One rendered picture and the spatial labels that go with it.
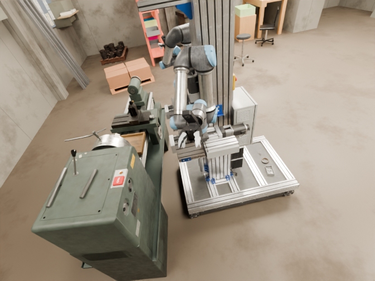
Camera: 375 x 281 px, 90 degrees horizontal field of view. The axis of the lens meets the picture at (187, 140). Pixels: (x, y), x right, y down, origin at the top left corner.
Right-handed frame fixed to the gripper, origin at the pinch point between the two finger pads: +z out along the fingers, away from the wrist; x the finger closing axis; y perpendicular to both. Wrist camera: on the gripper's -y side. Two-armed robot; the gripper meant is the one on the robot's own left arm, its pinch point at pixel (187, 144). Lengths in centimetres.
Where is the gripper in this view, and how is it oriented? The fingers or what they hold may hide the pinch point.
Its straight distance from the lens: 82.4
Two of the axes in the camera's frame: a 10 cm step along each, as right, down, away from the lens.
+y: 2.7, 7.2, 6.4
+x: -9.4, 0.6, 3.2
